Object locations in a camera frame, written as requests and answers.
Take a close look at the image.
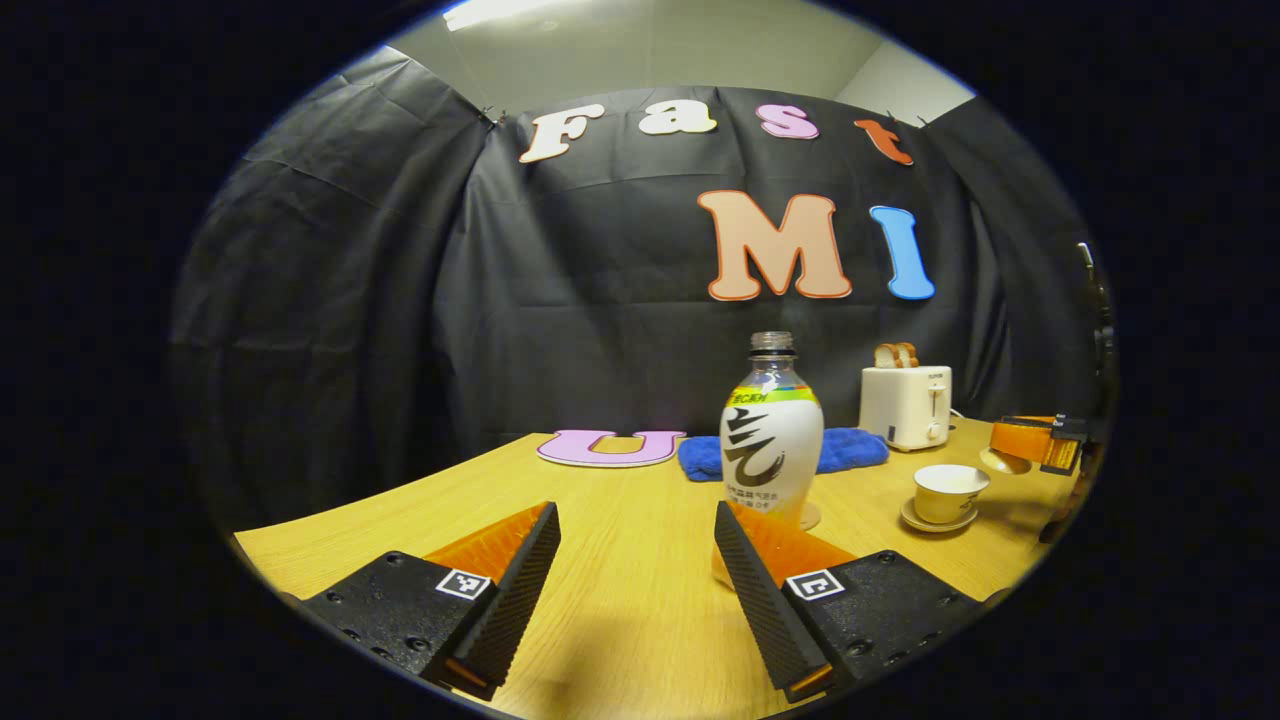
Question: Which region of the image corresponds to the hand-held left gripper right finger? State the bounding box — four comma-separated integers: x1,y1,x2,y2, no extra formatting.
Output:
713,499,991,704

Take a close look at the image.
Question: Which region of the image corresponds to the pale yellow teacup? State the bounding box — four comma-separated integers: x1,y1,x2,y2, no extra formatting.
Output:
913,463,991,525

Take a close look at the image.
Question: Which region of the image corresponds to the white label water bottle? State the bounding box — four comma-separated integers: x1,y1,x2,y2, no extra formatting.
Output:
719,331,826,528

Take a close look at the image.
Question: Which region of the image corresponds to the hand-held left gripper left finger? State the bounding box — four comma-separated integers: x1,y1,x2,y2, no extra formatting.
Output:
300,500,562,701

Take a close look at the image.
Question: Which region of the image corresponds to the blue towel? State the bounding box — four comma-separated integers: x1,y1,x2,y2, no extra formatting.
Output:
677,427,890,483

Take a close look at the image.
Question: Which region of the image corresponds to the black backdrop cloth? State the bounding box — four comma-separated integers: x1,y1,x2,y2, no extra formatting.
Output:
170,45,1111,536

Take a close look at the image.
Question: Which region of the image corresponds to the pale yellow saucer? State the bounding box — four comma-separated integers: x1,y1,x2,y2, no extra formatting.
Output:
900,497,980,534

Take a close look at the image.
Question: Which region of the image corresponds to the white toaster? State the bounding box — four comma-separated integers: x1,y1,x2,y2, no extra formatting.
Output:
859,365,954,453

